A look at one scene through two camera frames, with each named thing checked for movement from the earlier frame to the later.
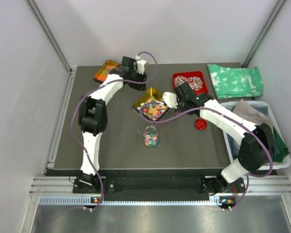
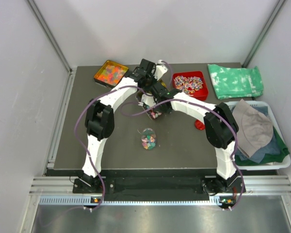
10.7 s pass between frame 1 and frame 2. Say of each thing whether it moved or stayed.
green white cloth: stayed
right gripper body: moved
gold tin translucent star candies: stayed
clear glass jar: moved
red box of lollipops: stayed
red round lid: stayed
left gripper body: moved
